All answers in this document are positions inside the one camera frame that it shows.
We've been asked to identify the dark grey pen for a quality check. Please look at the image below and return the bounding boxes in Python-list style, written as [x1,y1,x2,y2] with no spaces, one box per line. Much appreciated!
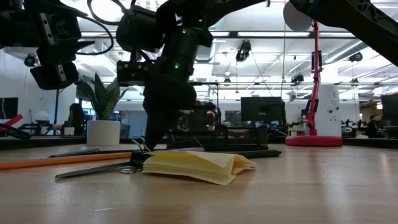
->
[49,148,101,159]

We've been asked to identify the black mesh desk organizer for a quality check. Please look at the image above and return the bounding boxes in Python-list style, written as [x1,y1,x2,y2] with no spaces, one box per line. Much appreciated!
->
[167,102,269,152]

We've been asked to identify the white globe lamp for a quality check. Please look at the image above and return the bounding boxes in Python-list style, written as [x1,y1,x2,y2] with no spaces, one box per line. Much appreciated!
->
[34,111,50,123]

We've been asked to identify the person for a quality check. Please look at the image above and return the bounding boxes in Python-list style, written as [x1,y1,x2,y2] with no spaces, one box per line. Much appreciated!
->
[194,101,222,131]
[63,103,86,136]
[366,114,386,139]

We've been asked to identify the yellow sticky note pad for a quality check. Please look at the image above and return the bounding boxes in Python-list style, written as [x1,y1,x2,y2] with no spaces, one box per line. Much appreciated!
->
[142,151,256,186]

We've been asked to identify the silver paper clip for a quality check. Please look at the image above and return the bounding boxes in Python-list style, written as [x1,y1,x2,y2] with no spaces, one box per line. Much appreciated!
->
[119,166,143,174]

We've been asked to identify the black hanging camera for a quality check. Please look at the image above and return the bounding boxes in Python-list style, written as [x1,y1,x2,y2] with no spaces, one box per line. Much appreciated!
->
[235,39,252,63]

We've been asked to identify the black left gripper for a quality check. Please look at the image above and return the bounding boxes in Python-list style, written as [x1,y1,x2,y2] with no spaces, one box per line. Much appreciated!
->
[0,0,96,91]

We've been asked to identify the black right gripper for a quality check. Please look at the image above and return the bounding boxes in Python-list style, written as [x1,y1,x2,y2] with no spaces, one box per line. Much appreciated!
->
[143,58,197,151]

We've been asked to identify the black computer monitor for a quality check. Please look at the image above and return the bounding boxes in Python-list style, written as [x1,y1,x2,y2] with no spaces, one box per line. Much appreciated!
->
[241,96,286,125]
[381,93,398,122]

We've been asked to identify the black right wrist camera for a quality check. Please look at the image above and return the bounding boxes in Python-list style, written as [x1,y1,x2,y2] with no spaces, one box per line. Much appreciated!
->
[117,60,156,87]

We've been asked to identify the red bar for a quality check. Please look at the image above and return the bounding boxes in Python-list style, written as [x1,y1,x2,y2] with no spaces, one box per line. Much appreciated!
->
[0,114,23,128]

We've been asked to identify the dark wall screen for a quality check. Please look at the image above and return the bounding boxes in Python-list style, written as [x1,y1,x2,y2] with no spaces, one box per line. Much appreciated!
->
[0,96,19,119]

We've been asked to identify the black overhead crossbar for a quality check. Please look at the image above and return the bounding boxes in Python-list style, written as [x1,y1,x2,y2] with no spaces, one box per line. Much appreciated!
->
[79,30,355,39]

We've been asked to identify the orange pencil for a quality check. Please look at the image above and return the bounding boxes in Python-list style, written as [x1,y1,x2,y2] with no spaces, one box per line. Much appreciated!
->
[0,151,133,170]

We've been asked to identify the black aluminium table frame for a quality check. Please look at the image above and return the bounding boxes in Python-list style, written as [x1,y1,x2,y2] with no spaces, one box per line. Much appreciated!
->
[0,136,398,150]

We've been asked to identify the black marker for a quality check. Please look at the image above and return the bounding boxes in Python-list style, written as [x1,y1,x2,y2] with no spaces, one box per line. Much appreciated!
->
[214,149,282,159]

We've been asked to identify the red desk lamp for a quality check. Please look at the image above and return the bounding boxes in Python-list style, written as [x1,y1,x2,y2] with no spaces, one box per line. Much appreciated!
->
[282,0,343,147]

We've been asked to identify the grey-green pen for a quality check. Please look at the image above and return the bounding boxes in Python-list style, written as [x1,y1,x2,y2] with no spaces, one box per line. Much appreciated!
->
[55,161,131,180]

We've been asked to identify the black hoop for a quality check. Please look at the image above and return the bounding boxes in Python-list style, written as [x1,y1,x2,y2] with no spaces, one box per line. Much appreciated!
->
[0,123,31,140]

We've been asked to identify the black binder clip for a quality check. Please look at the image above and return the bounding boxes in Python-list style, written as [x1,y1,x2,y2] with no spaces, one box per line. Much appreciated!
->
[129,136,153,167]
[182,133,206,148]

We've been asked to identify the green plant in white pot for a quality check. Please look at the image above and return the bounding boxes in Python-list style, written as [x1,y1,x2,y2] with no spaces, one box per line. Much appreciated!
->
[76,73,130,146]

